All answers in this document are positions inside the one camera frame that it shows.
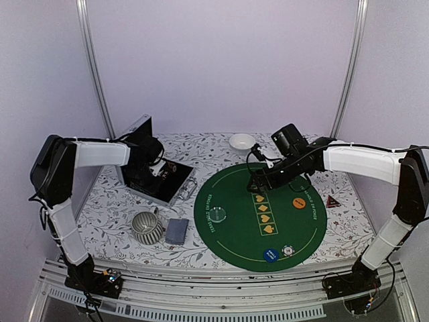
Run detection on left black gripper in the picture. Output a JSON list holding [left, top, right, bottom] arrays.
[[130, 163, 164, 195]]

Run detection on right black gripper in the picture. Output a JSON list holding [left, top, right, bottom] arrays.
[[247, 153, 303, 195]]

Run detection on orange big blind button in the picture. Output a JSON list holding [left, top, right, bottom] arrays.
[[292, 198, 306, 209]]

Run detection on white chip stack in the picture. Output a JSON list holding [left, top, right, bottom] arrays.
[[282, 245, 295, 258]]

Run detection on clear acrylic dealer button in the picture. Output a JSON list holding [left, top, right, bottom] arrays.
[[210, 207, 227, 223]]

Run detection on blue small blind button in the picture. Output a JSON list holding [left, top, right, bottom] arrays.
[[263, 248, 280, 263]]

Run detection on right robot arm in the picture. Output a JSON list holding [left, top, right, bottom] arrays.
[[247, 123, 428, 292]]

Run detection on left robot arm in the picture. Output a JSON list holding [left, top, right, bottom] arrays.
[[29, 133, 164, 291]]

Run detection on aluminium poker chip case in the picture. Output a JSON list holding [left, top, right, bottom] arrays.
[[116, 114, 198, 207]]

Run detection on poker chips back row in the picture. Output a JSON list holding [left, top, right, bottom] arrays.
[[162, 161, 177, 173]]

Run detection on striped ceramic mug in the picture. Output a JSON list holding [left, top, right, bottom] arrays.
[[131, 207, 164, 245]]

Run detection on red black triangle button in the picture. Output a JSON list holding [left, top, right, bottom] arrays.
[[326, 195, 341, 208]]

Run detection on white ceramic bowl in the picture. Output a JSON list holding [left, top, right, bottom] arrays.
[[229, 133, 256, 151]]

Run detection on round green poker mat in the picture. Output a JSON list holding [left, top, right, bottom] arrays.
[[194, 164, 327, 272]]

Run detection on blue playing card deck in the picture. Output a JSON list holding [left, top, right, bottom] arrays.
[[165, 219, 189, 245]]

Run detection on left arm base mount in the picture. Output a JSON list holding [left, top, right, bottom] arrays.
[[64, 269, 124, 299]]

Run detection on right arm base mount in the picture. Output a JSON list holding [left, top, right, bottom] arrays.
[[322, 266, 381, 299]]

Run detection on right aluminium frame post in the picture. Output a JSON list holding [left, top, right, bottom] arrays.
[[330, 0, 368, 138]]

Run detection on aluminium frame post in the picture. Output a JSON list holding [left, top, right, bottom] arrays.
[[76, 0, 115, 139], [330, 0, 368, 138]]

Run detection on left aluminium frame post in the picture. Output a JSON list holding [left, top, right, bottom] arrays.
[[76, 0, 115, 139]]

